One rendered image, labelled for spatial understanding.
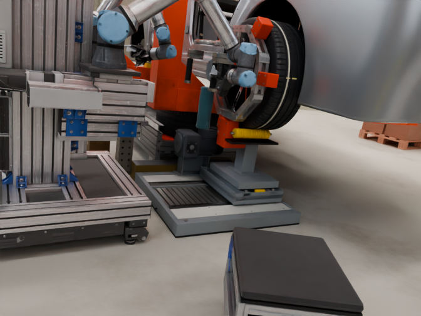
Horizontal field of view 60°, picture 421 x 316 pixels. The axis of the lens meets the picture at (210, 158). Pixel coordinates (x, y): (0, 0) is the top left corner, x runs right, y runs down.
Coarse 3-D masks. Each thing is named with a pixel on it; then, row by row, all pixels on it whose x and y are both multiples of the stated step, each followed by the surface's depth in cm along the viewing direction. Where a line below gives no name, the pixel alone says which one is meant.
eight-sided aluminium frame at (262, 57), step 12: (252, 36) 197; (264, 48) 196; (264, 60) 193; (216, 84) 240; (216, 96) 235; (252, 96) 197; (216, 108) 234; (240, 108) 209; (252, 108) 206; (240, 120) 215
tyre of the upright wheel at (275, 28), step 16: (272, 32) 197; (288, 32) 202; (272, 48) 196; (304, 48) 202; (272, 64) 196; (288, 64) 195; (272, 96) 197; (288, 96) 200; (256, 112) 209; (272, 112) 205; (288, 112) 209; (240, 128) 227; (256, 128) 220; (272, 128) 223
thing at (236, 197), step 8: (200, 168) 259; (208, 168) 260; (200, 176) 259; (208, 176) 249; (216, 176) 249; (216, 184) 239; (224, 184) 229; (224, 192) 229; (232, 192) 220; (240, 192) 222; (248, 192) 221; (256, 192) 224; (264, 192) 227; (272, 192) 230; (280, 192) 233; (232, 200) 220; (240, 200) 220; (248, 200) 223; (256, 200) 226; (264, 200) 229; (272, 200) 232; (280, 200) 235
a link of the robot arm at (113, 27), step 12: (144, 0) 143; (156, 0) 143; (168, 0) 145; (108, 12) 138; (120, 12) 140; (132, 12) 142; (144, 12) 143; (156, 12) 146; (108, 24) 139; (120, 24) 140; (132, 24) 142; (108, 36) 140; (120, 36) 141
